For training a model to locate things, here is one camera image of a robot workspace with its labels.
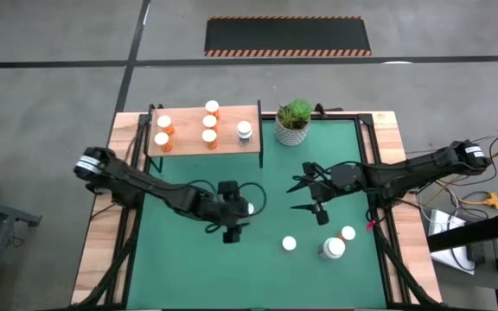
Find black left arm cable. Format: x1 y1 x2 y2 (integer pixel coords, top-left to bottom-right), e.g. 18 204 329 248
236 181 268 216

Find large white bottle purple label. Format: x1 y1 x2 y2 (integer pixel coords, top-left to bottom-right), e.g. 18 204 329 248
317 237 347 262

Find yellow power cord splitter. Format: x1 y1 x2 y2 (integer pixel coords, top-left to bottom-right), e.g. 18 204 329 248
458 192 498 212

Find wooden shelf black metal frame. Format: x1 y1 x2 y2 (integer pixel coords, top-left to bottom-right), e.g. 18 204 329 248
143 99 264 169

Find succulent plant white patterned pot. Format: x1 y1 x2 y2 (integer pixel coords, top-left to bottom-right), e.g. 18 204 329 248
273 98 314 147

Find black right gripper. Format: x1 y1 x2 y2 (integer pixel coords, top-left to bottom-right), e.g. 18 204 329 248
286 162 366 225

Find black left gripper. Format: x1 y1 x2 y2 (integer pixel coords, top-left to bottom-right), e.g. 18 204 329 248
199 180 255 244

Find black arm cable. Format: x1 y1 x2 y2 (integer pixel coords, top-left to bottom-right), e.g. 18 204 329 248
316 160 365 174
236 181 268 216

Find white paper sheet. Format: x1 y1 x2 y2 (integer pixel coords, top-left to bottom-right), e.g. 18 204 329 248
419 208 477 276

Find black aluminium table frame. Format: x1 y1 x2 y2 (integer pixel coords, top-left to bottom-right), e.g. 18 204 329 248
70 103 444 311

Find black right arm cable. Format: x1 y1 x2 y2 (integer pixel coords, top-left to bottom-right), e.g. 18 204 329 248
316 160 365 174

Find white aspirin bottle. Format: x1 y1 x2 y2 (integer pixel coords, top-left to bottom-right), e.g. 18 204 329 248
236 120 253 146

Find green table mat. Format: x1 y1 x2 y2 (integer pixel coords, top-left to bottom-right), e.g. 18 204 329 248
125 118 388 310

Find black hazard-striped floor mat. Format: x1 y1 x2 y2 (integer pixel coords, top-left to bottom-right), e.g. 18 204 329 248
203 16 373 58

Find black floor cable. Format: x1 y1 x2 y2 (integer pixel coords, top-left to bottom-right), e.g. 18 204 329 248
405 132 498 156

